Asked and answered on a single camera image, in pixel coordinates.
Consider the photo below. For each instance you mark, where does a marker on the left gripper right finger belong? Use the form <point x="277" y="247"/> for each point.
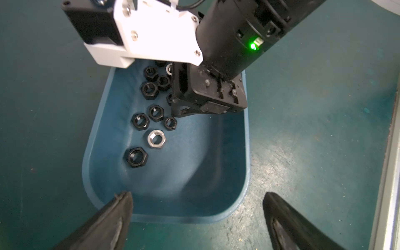
<point x="289" y="230"/>

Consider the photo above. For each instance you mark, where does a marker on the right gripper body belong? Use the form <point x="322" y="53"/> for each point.
<point x="195" y="90"/>

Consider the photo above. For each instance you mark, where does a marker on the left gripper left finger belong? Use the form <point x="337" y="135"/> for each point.
<point x="106" y="230"/>

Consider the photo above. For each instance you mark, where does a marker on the black nut cluster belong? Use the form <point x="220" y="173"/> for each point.
<point x="136" y="157"/>
<point x="151" y="74"/>
<point x="160" y="63"/>

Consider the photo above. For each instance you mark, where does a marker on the blue plastic storage box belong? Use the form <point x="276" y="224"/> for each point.
<point x="201" y="174"/>

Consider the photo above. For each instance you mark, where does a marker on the small black nut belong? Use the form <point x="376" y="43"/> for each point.
<point x="163" y="83"/>

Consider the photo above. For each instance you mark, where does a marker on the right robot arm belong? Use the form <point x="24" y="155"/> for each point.
<point x="231" y="36"/>

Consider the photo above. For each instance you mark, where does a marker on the green table mat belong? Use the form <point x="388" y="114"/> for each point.
<point x="320" y="108"/>

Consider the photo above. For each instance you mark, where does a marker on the aluminium front rail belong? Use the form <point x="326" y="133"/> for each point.
<point x="385" y="234"/>

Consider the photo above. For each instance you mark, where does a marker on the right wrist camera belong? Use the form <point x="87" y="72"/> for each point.
<point x="116" y="33"/>

